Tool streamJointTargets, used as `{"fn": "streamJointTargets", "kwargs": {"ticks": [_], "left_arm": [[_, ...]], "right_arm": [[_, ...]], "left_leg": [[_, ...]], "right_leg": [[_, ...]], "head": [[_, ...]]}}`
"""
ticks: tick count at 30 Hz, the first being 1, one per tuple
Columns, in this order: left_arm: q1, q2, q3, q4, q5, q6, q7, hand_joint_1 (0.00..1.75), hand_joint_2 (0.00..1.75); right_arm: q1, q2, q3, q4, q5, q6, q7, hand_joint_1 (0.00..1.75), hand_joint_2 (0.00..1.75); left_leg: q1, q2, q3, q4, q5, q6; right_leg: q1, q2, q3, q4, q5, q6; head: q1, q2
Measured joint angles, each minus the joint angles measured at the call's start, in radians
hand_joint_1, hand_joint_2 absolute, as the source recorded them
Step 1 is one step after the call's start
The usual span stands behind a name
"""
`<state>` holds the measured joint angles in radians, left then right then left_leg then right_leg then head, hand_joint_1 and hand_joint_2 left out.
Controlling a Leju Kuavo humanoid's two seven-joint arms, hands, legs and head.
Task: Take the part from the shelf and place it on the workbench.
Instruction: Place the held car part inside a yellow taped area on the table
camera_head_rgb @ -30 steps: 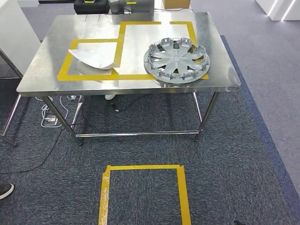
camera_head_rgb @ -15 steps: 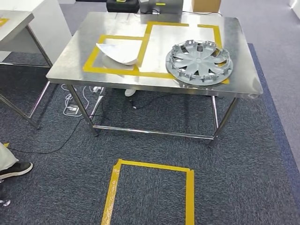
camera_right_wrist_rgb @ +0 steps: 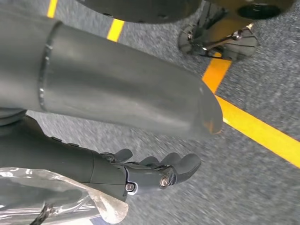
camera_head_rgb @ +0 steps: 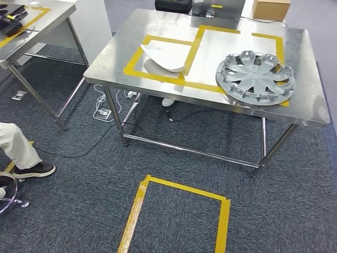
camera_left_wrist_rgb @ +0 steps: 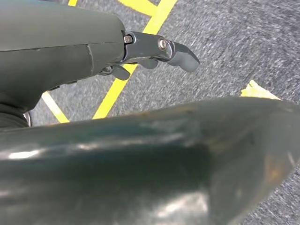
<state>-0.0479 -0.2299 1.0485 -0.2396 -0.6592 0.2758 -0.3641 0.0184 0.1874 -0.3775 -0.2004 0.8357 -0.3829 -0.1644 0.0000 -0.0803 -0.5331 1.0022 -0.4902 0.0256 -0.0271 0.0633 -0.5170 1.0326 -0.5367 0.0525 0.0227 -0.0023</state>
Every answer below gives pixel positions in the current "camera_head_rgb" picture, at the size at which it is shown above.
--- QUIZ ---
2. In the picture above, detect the stainless steel workbench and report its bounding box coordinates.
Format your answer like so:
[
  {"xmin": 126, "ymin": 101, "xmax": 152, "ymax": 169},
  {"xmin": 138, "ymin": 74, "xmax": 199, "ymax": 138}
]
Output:
[{"xmin": 84, "ymin": 8, "xmax": 331, "ymax": 178}]

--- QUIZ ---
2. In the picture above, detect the brown cardboard box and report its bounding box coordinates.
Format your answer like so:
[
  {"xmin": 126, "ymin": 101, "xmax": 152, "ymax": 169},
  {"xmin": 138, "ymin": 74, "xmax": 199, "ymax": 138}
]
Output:
[{"xmin": 252, "ymin": 0, "xmax": 292, "ymax": 23}]

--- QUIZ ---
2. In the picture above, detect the chrome chair base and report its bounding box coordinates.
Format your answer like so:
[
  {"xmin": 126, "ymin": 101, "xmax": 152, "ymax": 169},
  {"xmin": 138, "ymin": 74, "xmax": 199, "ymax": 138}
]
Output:
[{"xmin": 0, "ymin": 171, "xmax": 30, "ymax": 215}]

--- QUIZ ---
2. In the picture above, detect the steel side table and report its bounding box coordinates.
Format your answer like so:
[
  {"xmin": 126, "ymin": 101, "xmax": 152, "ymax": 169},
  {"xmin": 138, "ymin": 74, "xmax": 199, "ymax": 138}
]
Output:
[{"xmin": 0, "ymin": 0, "xmax": 90, "ymax": 131}]

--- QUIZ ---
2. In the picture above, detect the long black floor cable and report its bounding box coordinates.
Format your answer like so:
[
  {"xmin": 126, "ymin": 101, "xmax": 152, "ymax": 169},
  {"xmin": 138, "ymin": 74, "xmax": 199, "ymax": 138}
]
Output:
[{"xmin": 32, "ymin": 120, "xmax": 143, "ymax": 159}]

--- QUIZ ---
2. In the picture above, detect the white cable bundle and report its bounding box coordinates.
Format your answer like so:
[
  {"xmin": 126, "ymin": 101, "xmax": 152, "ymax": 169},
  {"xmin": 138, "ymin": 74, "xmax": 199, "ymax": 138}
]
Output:
[{"xmin": 93, "ymin": 83, "xmax": 123, "ymax": 122}]

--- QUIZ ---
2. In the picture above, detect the silver plastic wheel hubcap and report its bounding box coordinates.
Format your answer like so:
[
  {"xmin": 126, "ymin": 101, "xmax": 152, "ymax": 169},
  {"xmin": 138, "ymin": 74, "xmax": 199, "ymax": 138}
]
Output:
[{"xmin": 216, "ymin": 50, "xmax": 296, "ymax": 107}]

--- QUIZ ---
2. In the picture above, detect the white cabinet panel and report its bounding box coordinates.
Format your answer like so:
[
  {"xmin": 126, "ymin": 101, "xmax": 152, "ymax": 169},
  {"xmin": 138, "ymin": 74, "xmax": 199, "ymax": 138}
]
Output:
[{"xmin": 16, "ymin": 0, "xmax": 113, "ymax": 67}]

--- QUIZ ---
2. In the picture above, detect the yellow tape square outline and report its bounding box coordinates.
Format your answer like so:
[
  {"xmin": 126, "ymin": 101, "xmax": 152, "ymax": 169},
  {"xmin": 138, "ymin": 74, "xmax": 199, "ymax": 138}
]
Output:
[{"xmin": 117, "ymin": 174, "xmax": 231, "ymax": 253}]

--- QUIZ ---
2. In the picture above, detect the floor socket box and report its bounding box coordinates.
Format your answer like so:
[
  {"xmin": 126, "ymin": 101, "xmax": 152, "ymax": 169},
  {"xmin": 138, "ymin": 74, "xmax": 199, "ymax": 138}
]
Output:
[
  {"xmin": 11, "ymin": 90, "xmax": 29, "ymax": 102},
  {"xmin": 93, "ymin": 108, "xmax": 112, "ymax": 122}
]

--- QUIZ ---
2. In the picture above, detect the thin black bench cable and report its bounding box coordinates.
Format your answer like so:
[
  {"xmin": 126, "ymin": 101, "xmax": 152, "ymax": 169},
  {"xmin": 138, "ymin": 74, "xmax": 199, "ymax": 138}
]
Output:
[{"xmin": 240, "ymin": 15, "xmax": 288, "ymax": 28}]

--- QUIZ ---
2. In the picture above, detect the black equipment case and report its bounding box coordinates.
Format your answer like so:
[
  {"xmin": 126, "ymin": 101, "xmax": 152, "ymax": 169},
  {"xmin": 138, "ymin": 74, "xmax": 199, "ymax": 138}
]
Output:
[{"xmin": 155, "ymin": 0, "xmax": 193, "ymax": 15}]

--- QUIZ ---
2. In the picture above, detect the short black floor cable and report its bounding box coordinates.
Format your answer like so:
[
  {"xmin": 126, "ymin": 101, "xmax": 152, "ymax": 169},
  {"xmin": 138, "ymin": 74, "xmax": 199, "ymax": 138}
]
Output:
[{"xmin": 166, "ymin": 109, "xmax": 219, "ymax": 123}]

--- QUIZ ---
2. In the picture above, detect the white curved sheet part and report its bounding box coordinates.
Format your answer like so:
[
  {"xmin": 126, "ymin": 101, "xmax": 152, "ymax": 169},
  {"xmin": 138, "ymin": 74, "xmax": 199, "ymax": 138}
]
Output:
[{"xmin": 140, "ymin": 42, "xmax": 192, "ymax": 73}]

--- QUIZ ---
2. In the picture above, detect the black device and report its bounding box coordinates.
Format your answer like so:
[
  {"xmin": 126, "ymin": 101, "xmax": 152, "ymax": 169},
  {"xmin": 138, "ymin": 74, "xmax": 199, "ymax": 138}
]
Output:
[{"xmin": 0, "ymin": 3, "xmax": 29, "ymax": 38}]

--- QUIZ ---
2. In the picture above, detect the yellow tape strip outline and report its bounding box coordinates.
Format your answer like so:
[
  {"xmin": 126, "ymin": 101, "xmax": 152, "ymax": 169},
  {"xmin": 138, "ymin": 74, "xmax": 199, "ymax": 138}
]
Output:
[{"xmin": 0, "ymin": 6, "xmax": 51, "ymax": 50}]

